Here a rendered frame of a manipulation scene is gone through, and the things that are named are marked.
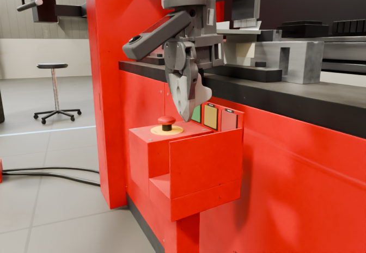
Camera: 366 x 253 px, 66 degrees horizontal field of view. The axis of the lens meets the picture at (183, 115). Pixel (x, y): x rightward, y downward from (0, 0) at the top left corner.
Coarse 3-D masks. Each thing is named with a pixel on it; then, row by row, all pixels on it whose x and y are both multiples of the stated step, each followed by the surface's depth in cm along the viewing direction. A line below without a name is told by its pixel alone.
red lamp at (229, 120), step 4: (224, 112) 57; (228, 112) 56; (224, 116) 58; (228, 116) 57; (232, 116) 56; (236, 116) 55; (224, 120) 58; (228, 120) 57; (232, 120) 56; (224, 124) 58; (228, 124) 57; (232, 124) 56; (224, 128) 58; (228, 128) 57; (232, 128) 56
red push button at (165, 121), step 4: (164, 116) 62; (168, 116) 62; (172, 116) 63; (160, 120) 61; (164, 120) 60; (168, 120) 60; (172, 120) 61; (164, 124) 60; (168, 124) 60; (164, 128) 62; (168, 128) 62
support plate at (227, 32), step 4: (220, 32) 70; (224, 32) 71; (228, 32) 71; (232, 32) 72; (236, 32) 72; (240, 32) 73; (244, 32) 74; (248, 32) 74; (252, 32) 75; (256, 32) 75; (260, 32) 76
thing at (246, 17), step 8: (240, 0) 83; (248, 0) 80; (256, 0) 78; (232, 8) 87; (240, 8) 83; (248, 8) 80; (256, 8) 79; (232, 16) 87; (240, 16) 84; (248, 16) 81; (256, 16) 79; (240, 24) 85; (248, 24) 82; (256, 24) 80
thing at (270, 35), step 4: (264, 32) 75; (268, 32) 74; (272, 32) 73; (276, 32) 74; (280, 32) 74; (260, 36) 77; (264, 36) 76; (268, 36) 74; (272, 36) 73; (276, 36) 73; (280, 36) 74; (260, 40) 77; (264, 40) 76; (268, 40) 74; (272, 40) 73; (276, 40) 74; (280, 40) 74
